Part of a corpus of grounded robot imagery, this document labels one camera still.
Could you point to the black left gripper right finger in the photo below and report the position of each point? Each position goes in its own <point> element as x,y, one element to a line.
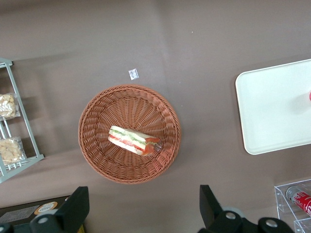
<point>211,213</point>

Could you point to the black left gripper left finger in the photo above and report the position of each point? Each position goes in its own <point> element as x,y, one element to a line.
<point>73,211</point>

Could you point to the triangle sandwich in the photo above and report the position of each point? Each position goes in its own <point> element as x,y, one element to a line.
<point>131,139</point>

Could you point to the cream plastic tray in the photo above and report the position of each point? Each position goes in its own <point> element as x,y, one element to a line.
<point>269,109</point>

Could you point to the brown woven round basket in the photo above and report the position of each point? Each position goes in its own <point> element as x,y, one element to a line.
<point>136,106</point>

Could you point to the black countertop appliance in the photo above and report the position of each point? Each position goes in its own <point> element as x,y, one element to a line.
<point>22,213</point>

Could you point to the clear acrylic bottle rack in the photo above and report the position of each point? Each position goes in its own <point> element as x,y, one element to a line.
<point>279,201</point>

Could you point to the clear bag of snacks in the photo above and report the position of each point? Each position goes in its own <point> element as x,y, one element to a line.
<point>7,105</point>
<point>9,150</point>

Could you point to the red cola bottle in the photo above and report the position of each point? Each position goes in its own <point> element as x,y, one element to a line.
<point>301,200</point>

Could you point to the brown table cover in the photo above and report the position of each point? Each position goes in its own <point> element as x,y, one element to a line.
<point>155,36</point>

